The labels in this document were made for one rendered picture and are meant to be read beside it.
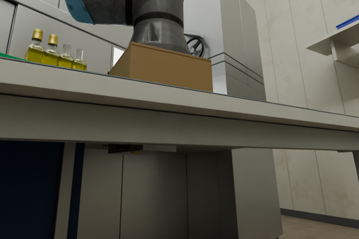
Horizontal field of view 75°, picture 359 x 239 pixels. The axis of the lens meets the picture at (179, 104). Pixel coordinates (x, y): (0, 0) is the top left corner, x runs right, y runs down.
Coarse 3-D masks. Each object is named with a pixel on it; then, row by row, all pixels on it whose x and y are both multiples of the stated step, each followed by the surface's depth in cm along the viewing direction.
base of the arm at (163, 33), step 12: (156, 12) 49; (144, 24) 49; (156, 24) 48; (168, 24) 49; (180, 24) 51; (132, 36) 50; (144, 36) 47; (156, 36) 46; (168, 36) 47; (180, 36) 49; (168, 48) 46; (180, 48) 47
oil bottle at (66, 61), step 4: (60, 56) 98; (64, 56) 98; (68, 56) 99; (60, 60) 97; (64, 60) 97; (68, 60) 99; (72, 60) 100; (60, 64) 96; (64, 64) 97; (68, 64) 98; (72, 64) 100
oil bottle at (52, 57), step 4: (48, 52) 93; (52, 52) 94; (56, 52) 96; (44, 56) 93; (48, 56) 93; (52, 56) 94; (56, 56) 95; (44, 60) 92; (48, 60) 92; (52, 60) 94; (56, 60) 95; (48, 64) 92; (52, 64) 93; (56, 64) 95
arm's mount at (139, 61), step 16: (128, 48) 42; (144, 48) 41; (160, 48) 43; (128, 64) 40; (144, 64) 40; (160, 64) 42; (176, 64) 44; (192, 64) 46; (208, 64) 48; (144, 80) 40; (160, 80) 41; (176, 80) 43; (192, 80) 45; (208, 80) 47
